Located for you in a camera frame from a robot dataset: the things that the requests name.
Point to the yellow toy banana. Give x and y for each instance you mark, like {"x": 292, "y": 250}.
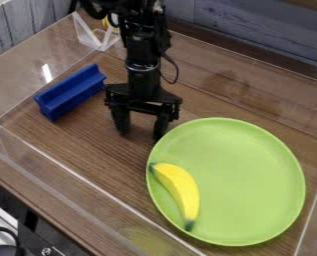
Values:
{"x": 183, "y": 187}

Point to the green round plate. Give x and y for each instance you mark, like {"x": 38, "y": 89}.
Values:
{"x": 249, "y": 176}

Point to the yellow labelled tin can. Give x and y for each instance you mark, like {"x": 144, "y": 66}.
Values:
{"x": 110, "y": 24}

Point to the blue plastic block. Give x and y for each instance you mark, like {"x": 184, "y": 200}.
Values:
{"x": 64, "y": 96}

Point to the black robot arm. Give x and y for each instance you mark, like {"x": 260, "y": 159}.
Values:
{"x": 147, "y": 39}

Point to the black device with knob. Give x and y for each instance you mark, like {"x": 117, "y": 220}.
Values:
{"x": 40, "y": 245}

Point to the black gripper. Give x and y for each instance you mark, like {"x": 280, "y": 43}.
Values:
{"x": 143, "y": 95}

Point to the clear acrylic enclosure wall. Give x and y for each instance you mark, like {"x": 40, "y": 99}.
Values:
{"x": 80, "y": 174}

